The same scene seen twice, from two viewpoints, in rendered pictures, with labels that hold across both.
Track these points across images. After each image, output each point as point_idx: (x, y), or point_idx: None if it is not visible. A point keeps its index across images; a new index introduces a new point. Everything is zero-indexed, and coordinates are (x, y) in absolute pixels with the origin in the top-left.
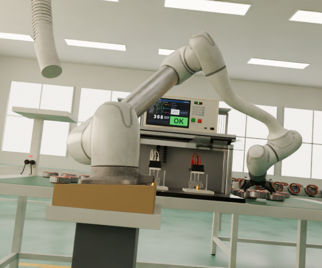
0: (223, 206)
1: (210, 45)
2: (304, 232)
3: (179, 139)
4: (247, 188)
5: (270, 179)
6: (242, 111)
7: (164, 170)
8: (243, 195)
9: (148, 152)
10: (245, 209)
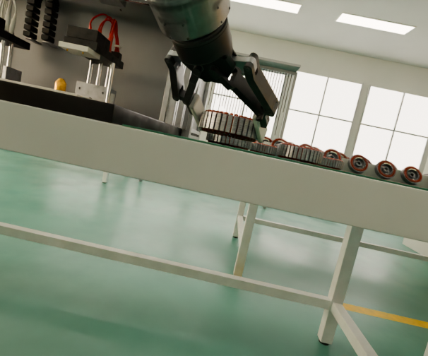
0: None
1: None
2: (358, 234)
3: None
4: (191, 97)
5: (249, 56)
6: None
7: (1, 41)
8: (212, 136)
9: (22, 16)
10: (82, 143)
